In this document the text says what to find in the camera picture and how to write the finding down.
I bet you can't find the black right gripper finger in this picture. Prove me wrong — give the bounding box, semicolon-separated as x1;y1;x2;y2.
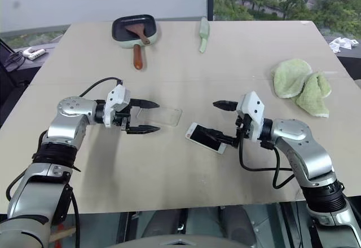
212;99;240;112
201;127;239;147

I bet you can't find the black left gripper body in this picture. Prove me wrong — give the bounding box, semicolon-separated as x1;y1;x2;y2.
112;98;134;132

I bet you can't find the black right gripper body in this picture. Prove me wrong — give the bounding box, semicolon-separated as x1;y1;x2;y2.
233;112;252;149

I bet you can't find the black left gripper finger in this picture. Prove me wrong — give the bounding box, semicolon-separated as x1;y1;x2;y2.
130;98;161;109
126;125;161;135

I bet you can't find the white smartphone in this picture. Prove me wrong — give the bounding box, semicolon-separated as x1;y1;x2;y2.
184;122;227;155

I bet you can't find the clear plastic phone case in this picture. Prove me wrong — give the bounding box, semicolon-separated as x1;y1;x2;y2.
135;107;183;128

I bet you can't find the light green towel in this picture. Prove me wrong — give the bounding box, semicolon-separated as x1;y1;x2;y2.
271;58;332;118

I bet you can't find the brown wooden spatula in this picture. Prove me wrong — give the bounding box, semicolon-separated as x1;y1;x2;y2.
125;25;151;46

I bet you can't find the light green plastic knife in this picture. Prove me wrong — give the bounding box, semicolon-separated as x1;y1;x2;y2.
198;16;211;54

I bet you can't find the dark rounded shape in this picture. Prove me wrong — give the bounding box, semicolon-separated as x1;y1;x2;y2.
219;205;258;248
140;208;182;241

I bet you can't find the grey robot torso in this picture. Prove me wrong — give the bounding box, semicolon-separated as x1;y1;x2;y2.
106;233;255;248

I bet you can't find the white power strip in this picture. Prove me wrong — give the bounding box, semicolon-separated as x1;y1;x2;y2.
22;48;47;61

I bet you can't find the crumpled white paper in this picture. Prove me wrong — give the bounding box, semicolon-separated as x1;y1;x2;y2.
328;36;360;54

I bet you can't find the wooden stick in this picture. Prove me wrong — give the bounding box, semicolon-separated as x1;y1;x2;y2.
49;226;77;243

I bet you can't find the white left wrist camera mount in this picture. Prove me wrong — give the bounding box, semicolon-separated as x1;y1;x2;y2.
102;84;132;129

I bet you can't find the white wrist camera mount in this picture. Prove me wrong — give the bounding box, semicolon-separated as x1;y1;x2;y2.
235;90;266;143
102;84;132;129

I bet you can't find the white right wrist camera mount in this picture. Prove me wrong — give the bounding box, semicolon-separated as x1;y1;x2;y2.
235;90;266;143

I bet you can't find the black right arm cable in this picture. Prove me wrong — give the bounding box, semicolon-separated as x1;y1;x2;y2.
238;135;294;190

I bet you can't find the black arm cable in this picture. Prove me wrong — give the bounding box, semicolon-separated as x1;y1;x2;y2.
69;186;81;248
238;135;294;190
79;77;124;98

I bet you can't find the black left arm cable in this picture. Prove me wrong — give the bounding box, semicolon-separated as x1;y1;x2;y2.
79;77;124;98
69;186;81;248

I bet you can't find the green frying pan brown handle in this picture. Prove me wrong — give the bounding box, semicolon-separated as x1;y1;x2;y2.
111;14;160;71

